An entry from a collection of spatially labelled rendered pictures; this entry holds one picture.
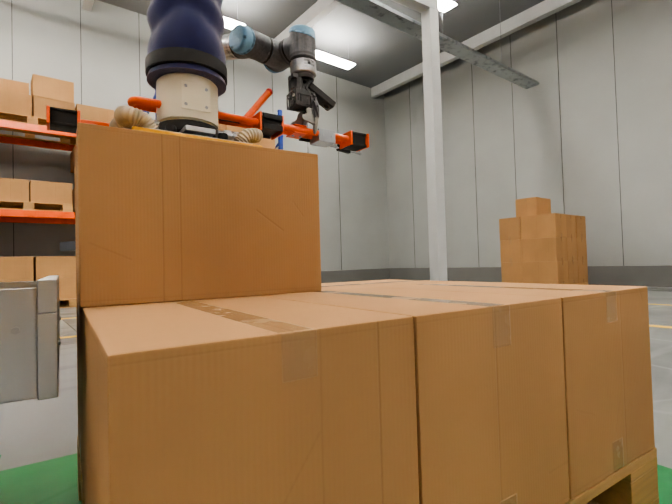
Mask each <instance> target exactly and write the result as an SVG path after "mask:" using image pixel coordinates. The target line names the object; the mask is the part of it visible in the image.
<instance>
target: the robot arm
mask: <svg viewBox="0 0 672 504"><path fill-rule="evenodd" d="M221 40H222V44H223V48H224V51H225V57H226V61H227V60H234V59H247V58H250V59H253V60H255V61H258V62H260V63H263V64H264V66H265V68H266V69H267V70H268V71H270V72H272V73H279V72H283V71H285V70H286V69H287V68H289V67H290V75H291V76H288V88H289V93H288V94H287V95H286V97H287V110H289V111H296V112H300V113H299V114H298V115H297V120H295V121H292V122H291V125H293V124H300V125H305V126H307V123H310V124H312V125H313V133H314V134H316V132H317V130H318V123H319V105H320V106H321V107H323V108H324V109H325V110H326V111H329V110H330V109H332V108H334V106H335V104H336V102H335V101H334V100H333V99H331V98H330V97H329V96H328V95H327V94H325V93H324V92H323V91H322V90H321V89H319V88H318V87H317V86H316V85H315V84H313V82H314V78H315V77H316V38H315V31H314V30H313V28H311V27H309V26H307V25H303V24H297V25H293V26H291V27H290V29H289V36H288V37H286V38H285V39H283V40H281V41H277V40H275V39H273V38H271V37H268V36H266V35H264V34H262V33H260V32H258V31H255V30H253V29H251V28H250V27H248V26H245V25H241V24H240V25H237V26H235V27H234V28H233V29H232V31H231V33H229V34H224V35H223V36H222V39H221ZM288 101H289V107H288Z"/></svg>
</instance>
